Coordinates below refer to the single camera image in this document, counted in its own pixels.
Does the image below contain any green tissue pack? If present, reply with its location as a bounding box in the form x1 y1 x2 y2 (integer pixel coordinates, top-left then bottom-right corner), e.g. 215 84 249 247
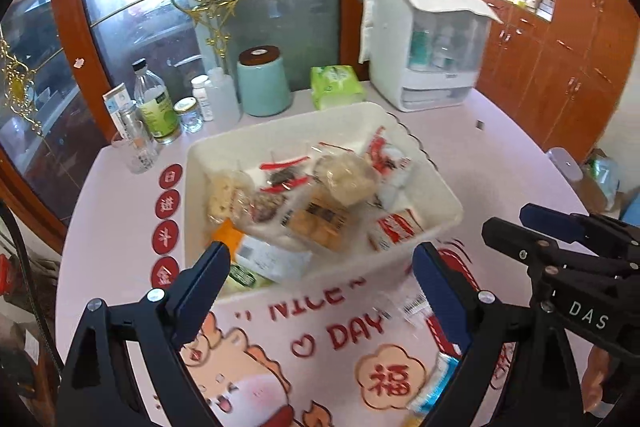
310 65 367 110

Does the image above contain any white pill bottle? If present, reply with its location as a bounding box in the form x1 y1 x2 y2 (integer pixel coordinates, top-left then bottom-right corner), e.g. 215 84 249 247
191 75 214 121

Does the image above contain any red white candy packet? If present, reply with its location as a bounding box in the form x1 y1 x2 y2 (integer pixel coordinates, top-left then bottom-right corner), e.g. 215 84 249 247
363 126 412 210

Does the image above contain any white plastic storage bin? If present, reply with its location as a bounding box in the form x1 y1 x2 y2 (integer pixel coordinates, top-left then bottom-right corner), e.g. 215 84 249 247
182 103 463 284

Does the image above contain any brown cookie packet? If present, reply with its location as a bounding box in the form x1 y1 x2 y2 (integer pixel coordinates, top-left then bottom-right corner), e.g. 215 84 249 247
282 184 350 251

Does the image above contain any white small trash can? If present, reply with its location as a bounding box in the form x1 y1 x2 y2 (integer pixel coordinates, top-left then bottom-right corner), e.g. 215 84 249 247
547 147 584 183

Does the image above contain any orange and white snack packet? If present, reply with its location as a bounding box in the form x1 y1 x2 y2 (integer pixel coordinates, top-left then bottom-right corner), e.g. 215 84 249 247
210 219 312 283

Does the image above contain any glass bottle green label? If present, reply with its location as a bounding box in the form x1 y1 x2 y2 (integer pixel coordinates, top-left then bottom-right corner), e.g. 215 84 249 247
131 58 181 144

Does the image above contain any dark brownie snack bag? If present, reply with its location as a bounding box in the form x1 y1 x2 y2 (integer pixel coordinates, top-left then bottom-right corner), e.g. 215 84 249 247
231 155 310 227

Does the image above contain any large beige bread bag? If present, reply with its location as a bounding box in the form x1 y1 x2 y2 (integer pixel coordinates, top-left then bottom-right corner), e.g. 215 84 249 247
312 142 380 207

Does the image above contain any mint green canister brown lid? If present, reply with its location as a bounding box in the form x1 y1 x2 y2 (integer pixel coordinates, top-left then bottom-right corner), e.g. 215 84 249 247
236 44 292 117

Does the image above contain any wooden cabinet row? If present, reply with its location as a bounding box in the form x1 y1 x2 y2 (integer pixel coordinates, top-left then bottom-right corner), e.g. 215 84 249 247
476 0 639 161

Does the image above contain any small glass jar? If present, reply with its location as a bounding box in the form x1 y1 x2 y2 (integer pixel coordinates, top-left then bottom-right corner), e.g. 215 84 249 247
174 96 204 133

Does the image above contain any red white Oreo-style packet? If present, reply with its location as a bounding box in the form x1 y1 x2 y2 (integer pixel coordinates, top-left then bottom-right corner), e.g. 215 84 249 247
367 208 423 251

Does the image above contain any clear drinking glass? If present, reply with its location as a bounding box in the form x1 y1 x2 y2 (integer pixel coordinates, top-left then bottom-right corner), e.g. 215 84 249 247
111 128 158 174

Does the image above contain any white blue carton box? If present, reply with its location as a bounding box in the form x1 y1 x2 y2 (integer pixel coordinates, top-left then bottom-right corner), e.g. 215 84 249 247
102 82 131 138

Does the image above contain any yellow cracker packet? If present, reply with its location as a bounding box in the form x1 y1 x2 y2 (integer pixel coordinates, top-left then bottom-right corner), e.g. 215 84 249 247
207 170 254 225

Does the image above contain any clear white barcode packet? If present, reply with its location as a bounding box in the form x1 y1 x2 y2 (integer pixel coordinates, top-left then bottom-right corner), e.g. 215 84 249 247
373 288 433 323

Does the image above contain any white desktop cosmetic cabinet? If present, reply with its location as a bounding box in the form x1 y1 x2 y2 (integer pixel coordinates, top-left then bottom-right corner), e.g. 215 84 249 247
358 0 502 113

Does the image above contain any white squeeze bottle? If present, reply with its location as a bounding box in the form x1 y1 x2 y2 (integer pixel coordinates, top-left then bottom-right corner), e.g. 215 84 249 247
207 67 242 130

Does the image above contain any person's right hand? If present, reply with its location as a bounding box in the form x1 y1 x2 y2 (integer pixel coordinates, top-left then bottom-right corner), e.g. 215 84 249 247
580 346 617 419

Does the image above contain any blue small snack packet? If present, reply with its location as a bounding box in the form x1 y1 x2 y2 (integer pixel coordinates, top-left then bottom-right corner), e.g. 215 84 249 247
408 352 459 416

